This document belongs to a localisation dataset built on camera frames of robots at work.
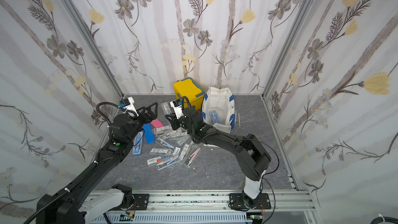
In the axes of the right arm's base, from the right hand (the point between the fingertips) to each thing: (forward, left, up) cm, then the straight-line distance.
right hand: (168, 112), depth 77 cm
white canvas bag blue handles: (+22, -29, -25) cm, 44 cm away
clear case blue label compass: (+14, -26, -24) cm, 38 cm away
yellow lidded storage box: (+27, -8, -14) cm, 32 cm away
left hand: (+1, +7, +5) cm, 9 cm away
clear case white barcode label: (-11, -8, -24) cm, 28 cm away
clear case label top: (+2, +2, 0) cm, 3 cm away
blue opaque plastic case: (0, +16, -24) cm, 29 cm away
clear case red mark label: (-17, +7, -23) cm, 30 cm away
